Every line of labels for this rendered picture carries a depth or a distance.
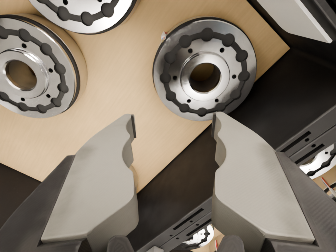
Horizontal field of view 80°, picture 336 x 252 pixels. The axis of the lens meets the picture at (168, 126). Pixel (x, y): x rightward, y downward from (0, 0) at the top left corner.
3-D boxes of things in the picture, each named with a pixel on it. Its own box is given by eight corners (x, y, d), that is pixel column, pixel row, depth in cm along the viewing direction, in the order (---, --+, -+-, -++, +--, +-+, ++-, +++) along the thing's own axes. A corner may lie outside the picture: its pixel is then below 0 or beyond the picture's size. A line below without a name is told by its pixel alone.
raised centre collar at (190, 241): (182, 221, 32) (183, 225, 32) (204, 233, 34) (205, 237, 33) (163, 234, 34) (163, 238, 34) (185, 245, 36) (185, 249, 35)
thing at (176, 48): (209, -10, 17) (210, -10, 16) (275, 73, 20) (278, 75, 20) (133, 77, 21) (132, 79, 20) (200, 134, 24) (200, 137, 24)
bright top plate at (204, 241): (181, 204, 31) (181, 207, 30) (226, 229, 34) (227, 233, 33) (142, 233, 35) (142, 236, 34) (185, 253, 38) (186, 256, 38)
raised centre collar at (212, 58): (206, 39, 18) (207, 40, 18) (239, 76, 20) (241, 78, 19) (169, 77, 20) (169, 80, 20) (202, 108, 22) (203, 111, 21)
